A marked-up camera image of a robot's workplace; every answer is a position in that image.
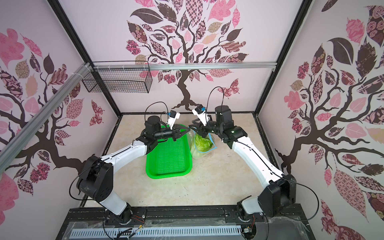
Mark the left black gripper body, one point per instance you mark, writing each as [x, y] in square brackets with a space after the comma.
[165, 132]

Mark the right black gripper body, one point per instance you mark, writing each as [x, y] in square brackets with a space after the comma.
[213, 127]

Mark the napa cabbage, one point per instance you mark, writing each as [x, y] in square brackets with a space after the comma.
[202, 144]

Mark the clear zip top bag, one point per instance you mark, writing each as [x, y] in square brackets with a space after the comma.
[202, 144]

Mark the green plastic basket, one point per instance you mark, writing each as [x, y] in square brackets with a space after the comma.
[169, 159]

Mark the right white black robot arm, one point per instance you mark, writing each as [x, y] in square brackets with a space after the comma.
[279, 190]

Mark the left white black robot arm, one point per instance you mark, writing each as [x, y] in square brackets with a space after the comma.
[96, 180]

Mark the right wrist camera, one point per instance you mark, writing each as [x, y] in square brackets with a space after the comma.
[201, 112]

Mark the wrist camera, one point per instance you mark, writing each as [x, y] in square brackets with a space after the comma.
[201, 112]
[172, 117]

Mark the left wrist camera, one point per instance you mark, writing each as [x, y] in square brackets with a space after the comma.
[172, 117]

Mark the black wire wall basket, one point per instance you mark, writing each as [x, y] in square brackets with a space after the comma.
[119, 77]

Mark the aluminium rail back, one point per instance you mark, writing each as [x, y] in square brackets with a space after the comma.
[201, 66]

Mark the aluminium rail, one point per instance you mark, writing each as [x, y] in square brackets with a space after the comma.
[201, 66]
[12, 149]

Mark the white slotted cable duct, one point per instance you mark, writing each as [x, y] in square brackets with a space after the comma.
[162, 233]

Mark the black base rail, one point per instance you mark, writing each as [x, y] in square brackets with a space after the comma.
[291, 225]

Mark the aluminium rail left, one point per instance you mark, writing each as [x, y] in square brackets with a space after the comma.
[12, 149]

